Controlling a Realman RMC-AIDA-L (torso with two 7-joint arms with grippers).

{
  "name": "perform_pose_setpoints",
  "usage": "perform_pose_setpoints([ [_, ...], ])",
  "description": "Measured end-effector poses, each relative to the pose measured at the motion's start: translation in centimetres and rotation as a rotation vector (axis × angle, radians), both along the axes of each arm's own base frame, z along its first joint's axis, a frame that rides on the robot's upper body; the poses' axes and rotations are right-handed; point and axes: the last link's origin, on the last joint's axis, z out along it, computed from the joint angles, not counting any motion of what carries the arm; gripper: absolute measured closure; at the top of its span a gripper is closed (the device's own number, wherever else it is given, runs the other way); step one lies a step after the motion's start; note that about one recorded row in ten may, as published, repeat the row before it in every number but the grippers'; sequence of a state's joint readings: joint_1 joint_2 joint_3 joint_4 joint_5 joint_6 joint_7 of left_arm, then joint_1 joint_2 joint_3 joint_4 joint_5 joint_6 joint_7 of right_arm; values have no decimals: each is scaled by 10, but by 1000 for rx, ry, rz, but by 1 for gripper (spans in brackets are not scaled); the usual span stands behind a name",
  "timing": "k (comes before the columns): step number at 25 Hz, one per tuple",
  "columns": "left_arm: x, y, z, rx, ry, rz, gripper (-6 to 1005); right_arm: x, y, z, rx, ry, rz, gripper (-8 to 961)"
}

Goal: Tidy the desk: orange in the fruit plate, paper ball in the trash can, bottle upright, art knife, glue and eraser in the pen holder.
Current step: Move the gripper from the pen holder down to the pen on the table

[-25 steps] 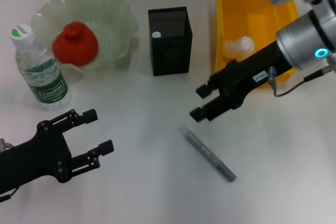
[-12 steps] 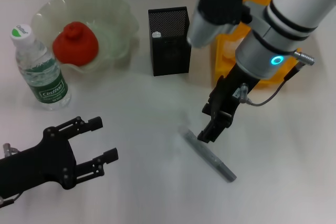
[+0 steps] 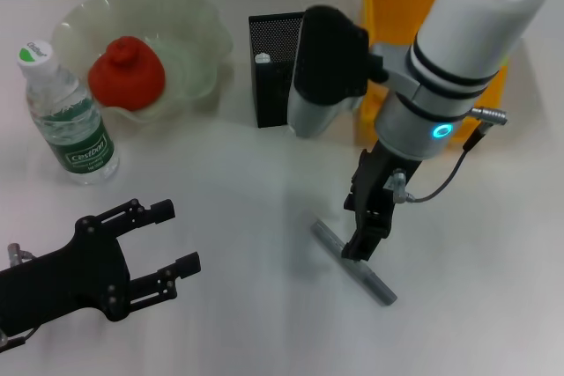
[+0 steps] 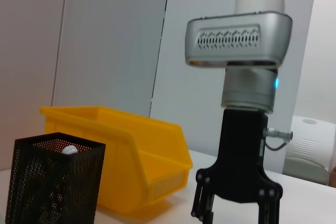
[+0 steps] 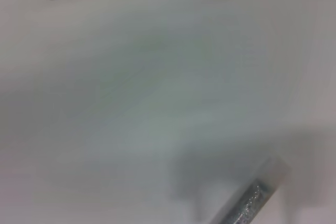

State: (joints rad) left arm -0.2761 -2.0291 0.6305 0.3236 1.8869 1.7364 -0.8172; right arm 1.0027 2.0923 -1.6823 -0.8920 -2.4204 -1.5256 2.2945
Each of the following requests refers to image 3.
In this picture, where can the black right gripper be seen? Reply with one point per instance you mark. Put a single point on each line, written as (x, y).
(383, 178)

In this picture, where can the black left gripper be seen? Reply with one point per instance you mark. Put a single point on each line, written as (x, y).
(61, 279)

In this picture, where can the grey marker pen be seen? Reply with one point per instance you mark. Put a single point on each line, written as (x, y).
(374, 281)

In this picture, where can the clear green-label water bottle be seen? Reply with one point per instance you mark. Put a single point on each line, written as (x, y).
(83, 151)

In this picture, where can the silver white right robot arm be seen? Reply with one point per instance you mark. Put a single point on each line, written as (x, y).
(462, 41)

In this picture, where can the black mesh pen holder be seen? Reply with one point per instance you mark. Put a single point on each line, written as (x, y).
(269, 98)

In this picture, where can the pale green glass fruit plate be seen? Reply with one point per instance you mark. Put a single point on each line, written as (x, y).
(185, 32)

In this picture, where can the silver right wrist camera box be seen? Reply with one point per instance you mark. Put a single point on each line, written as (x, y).
(330, 72)

